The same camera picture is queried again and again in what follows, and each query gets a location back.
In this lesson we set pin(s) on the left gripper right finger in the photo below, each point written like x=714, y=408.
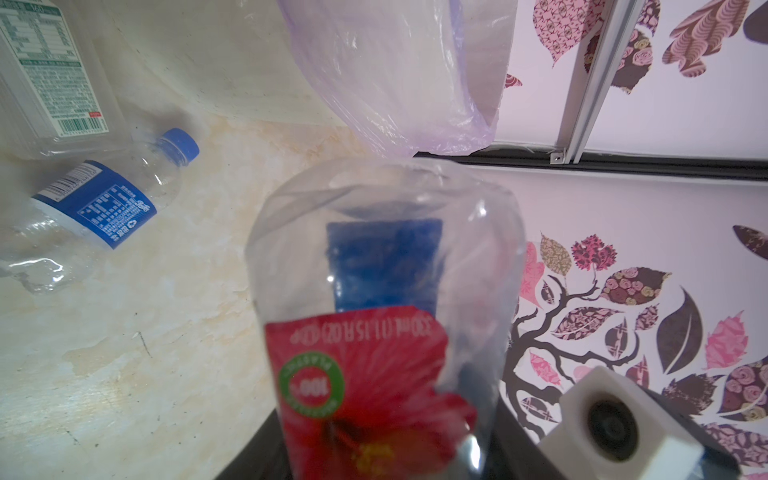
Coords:
x=512, y=455

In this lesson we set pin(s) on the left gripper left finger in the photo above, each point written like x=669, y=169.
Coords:
x=263, y=458

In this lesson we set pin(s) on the Fiji red flower bottle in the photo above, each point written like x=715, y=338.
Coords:
x=385, y=291

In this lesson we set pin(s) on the blue label blue cap bottle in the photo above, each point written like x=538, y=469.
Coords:
x=59, y=235

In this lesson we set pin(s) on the green label clear bottle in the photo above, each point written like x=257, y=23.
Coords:
x=56, y=100

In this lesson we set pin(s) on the white ribbed trash bin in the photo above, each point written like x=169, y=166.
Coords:
x=231, y=58

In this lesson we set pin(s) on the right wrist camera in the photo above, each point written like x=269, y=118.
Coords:
x=613, y=428

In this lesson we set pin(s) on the back aluminium frame rail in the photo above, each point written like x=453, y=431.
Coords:
x=581, y=114

